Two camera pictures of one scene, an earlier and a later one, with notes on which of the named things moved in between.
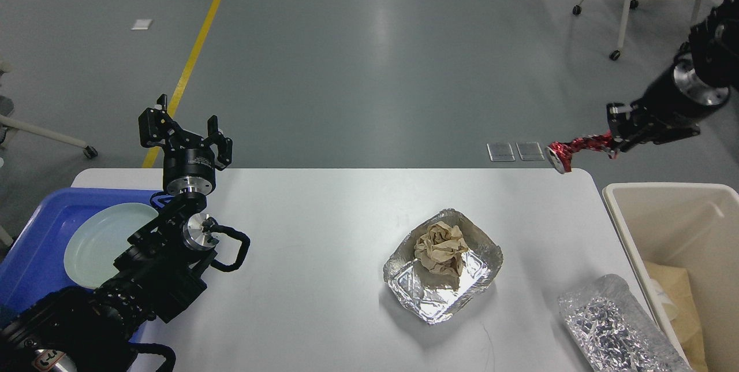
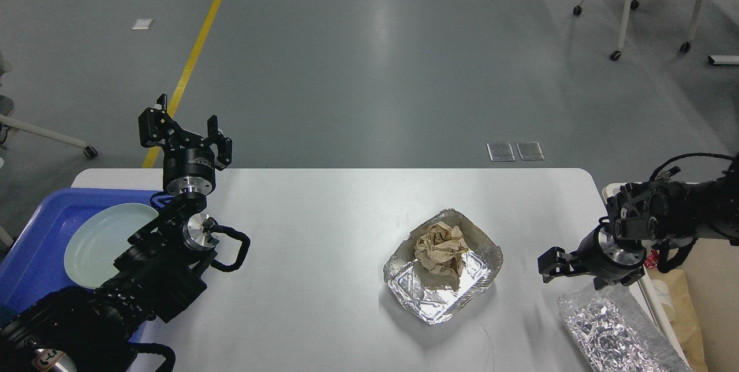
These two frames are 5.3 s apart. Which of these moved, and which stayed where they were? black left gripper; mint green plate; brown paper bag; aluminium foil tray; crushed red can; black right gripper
Moved: black right gripper; crushed red can
Stayed: aluminium foil tray; black left gripper; mint green plate; brown paper bag
